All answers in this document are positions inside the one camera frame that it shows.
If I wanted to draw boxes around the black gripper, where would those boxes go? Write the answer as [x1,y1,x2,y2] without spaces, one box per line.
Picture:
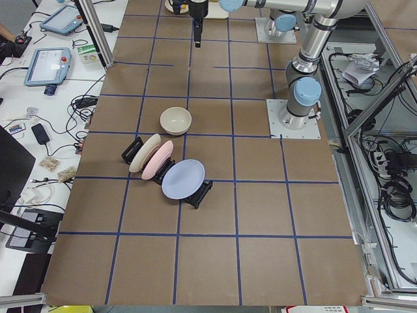
[190,0,208,48]

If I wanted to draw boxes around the cream bowl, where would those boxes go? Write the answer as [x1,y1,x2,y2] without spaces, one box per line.
[160,107,192,136]

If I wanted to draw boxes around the small cream plate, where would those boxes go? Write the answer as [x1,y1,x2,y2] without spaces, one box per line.
[165,0,173,13]

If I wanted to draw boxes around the white rectangular tray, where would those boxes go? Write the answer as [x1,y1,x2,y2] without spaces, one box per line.
[205,1,229,19]

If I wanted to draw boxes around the green white small box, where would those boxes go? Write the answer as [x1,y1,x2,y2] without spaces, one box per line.
[77,44,100,64]

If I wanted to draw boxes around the far teach pendant tablet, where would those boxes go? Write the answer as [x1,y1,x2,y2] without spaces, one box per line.
[40,5,83,35]

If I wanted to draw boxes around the teach pendant tablet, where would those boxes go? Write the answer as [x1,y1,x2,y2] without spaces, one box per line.
[40,5,83,35]
[24,48,72,87]

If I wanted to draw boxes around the near teach pendant tablet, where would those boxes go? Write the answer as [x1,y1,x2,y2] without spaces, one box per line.
[24,48,72,87]

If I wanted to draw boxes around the cream plate in rack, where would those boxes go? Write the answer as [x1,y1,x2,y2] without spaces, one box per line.
[129,134,161,173]

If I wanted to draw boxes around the lavender plate in rack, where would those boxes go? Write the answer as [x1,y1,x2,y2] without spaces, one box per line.
[162,159,205,200]

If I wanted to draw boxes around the pink plate in rack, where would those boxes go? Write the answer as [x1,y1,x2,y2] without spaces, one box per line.
[141,140,173,180]

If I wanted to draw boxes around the crumpled white paper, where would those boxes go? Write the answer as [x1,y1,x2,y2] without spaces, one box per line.
[342,53,380,86]

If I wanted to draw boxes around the black plate rack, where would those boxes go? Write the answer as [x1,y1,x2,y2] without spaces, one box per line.
[121,137,213,209]

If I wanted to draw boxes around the black power adapter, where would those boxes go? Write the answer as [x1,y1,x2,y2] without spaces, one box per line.
[31,123,50,145]

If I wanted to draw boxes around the black monitor stand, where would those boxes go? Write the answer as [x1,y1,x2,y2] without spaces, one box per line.
[1,128,63,254]

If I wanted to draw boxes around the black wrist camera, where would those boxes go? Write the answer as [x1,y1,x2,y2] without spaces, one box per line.
[171,0,188,15]

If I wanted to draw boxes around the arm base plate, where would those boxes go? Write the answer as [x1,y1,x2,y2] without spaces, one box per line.
[255,18,296,44]
[266,99,321,140]

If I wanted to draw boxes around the aluminium frame post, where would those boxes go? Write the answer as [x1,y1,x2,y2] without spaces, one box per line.
[74,0,114,68]

